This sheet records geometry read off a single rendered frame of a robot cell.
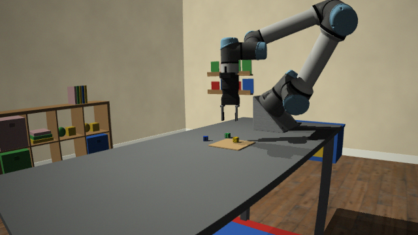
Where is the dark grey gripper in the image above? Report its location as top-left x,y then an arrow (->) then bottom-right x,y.
219,63 -> 240,121

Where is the tan flat mat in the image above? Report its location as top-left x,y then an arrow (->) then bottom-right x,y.
208,138 -> 255,151

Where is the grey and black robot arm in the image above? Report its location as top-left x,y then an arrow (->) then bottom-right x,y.
220,0 -> 358,118

